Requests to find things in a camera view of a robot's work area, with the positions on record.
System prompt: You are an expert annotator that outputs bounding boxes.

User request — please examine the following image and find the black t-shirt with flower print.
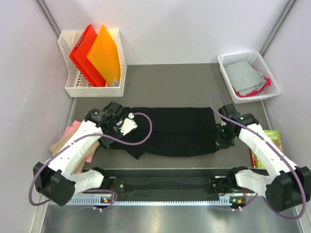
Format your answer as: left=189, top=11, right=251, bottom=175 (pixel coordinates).
left=110, top=107, right=217, bottom=159

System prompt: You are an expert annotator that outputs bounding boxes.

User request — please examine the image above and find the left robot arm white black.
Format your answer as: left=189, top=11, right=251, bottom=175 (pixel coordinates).
left=33, top=102, right=128, bottom=206

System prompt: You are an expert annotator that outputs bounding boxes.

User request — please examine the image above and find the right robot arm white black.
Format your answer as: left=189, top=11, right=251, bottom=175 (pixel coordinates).
left=217, top=104, right=311, bottom=212

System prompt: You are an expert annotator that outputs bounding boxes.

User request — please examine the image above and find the pink folded t-shirt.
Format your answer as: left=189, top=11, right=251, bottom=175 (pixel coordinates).
left=62, top=120, right=96, bottom=163

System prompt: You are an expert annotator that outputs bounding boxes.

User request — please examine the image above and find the green children's book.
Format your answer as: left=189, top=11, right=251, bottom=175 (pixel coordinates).
left=250, top=130, right=283, bottom=168

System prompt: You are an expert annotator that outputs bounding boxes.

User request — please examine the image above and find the white file organiser tray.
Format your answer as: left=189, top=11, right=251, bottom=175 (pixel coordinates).
left=58, top=25, right=127, bottom=98

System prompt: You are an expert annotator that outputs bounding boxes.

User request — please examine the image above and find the grey folded t-shirt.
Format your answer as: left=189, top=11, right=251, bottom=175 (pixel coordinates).
left=225, top=61, right=266, bottom=95

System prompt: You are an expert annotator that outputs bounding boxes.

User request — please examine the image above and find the beige folded t-shirt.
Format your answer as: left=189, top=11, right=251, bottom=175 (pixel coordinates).
left=48, top=133, right=99, bottom=178

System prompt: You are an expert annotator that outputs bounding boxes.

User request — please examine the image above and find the orange plastic folder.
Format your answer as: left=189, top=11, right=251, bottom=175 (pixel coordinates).
left=87, top=25, right=121, bottom=87

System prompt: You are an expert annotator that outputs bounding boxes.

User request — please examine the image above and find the magenta t-shirt in basket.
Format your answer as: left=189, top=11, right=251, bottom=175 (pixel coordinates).
left=235, top=77, right=272, bottom=98

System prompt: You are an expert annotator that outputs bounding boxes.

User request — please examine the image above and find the red plastic folder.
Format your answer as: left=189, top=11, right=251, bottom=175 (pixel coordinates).
left=69, top=24, right=106, bottom=87

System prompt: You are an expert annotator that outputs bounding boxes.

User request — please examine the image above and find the white perforated basket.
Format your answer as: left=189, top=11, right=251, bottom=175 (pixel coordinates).
left=218, top=50, right=281, bottom=104

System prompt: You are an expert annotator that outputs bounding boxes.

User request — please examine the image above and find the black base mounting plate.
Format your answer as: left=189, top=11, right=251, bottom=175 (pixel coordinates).
left=104, top=168, right=243, bottom=201

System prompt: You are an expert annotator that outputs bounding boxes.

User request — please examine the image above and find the white camera on left wrist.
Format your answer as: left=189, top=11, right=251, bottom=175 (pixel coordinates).
left=117, top=113, right=138, bottom=136

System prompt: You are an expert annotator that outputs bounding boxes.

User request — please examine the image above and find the aluminium frame rail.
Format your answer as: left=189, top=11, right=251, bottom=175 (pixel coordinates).
left=38, top=176, right=306, bottom=207

